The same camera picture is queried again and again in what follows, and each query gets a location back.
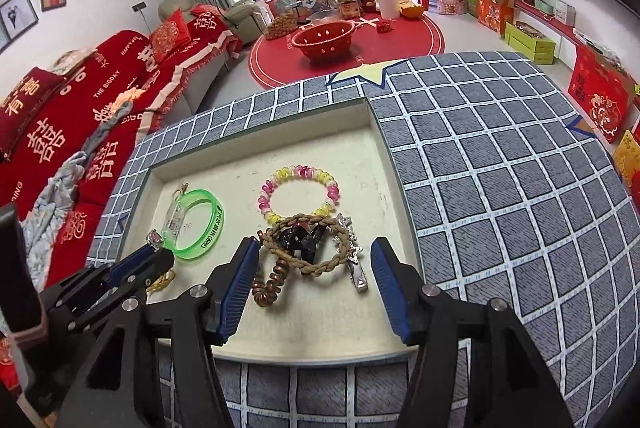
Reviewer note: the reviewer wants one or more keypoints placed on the red covered sofa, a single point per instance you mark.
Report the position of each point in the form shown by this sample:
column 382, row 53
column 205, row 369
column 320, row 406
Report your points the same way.
column 100, row 83

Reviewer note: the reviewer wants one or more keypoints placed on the clear plastic clip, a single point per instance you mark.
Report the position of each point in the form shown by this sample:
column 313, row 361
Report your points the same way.
column 175, row 218

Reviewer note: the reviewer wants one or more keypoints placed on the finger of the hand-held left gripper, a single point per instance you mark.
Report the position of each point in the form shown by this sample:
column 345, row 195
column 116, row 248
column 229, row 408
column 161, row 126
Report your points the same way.
column 130, row 265
column 155, row 270

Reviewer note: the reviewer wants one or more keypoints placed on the pale green armchair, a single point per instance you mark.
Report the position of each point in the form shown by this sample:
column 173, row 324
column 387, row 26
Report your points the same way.
column 245, row 16

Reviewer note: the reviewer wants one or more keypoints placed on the clear plastic jar of nuts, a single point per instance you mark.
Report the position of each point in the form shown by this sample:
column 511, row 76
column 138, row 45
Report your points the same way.
column 281, row 23

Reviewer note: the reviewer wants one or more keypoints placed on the red plastic colander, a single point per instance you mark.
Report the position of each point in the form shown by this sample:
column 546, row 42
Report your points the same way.
column 325, row 41

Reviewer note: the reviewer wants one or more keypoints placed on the stack of green boxes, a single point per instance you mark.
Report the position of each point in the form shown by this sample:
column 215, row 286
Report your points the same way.
column 530, row 43

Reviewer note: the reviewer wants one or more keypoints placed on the dark red cushion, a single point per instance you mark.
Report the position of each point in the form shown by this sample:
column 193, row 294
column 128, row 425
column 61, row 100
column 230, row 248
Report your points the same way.
column 30, row 108

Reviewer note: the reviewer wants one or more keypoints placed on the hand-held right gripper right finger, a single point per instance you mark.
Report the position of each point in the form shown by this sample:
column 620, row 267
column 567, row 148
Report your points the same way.
column 392, row 293

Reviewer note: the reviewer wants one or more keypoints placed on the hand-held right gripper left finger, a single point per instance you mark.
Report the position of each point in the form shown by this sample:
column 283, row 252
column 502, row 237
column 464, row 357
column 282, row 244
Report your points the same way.
column 237, row 288

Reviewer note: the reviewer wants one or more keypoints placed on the small red ornament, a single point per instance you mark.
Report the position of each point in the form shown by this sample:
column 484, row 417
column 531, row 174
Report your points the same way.
column 384, row 27

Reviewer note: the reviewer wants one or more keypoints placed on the orange gift box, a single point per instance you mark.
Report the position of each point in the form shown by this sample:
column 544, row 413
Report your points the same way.
column 492, row 13

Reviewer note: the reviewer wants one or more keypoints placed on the red lettered cushion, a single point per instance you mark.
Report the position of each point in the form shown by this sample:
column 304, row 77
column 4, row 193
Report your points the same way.
column 205, row 23

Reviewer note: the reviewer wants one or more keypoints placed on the grey knotted cloth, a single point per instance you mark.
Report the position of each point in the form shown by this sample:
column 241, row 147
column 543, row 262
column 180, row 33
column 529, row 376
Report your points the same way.
column 65, row 193

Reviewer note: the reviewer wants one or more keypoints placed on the framed wall photo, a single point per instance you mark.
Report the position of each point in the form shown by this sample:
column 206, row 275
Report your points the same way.
column 17, row 16

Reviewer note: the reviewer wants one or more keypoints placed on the green plastic bangle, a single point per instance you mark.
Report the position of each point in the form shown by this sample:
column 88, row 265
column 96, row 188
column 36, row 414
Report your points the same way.
column 216, row 218

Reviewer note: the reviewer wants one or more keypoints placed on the red patterned square cushion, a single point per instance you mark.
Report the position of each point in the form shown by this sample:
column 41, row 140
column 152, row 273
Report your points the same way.
column 170, row 36

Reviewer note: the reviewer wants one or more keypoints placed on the red dragon print box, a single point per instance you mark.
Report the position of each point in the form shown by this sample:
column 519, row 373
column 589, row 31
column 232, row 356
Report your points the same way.
column 600, row 98

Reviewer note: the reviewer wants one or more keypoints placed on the shallow white tray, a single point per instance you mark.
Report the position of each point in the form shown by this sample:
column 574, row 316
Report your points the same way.
column 340, row 323

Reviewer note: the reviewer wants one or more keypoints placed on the black hair claw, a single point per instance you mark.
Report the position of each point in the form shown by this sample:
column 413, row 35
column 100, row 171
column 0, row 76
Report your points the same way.
column 297, row 240

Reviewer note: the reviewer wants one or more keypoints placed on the yellow red box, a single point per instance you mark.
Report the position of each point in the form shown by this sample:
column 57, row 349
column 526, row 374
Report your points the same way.
column 627, row 163

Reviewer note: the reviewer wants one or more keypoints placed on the silver star hair clip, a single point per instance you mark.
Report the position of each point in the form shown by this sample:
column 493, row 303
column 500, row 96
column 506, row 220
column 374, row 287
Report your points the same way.
column 357, row 268

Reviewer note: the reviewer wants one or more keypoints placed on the round red coffee table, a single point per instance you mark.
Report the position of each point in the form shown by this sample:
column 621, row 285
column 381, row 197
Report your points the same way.
column 400, row 43

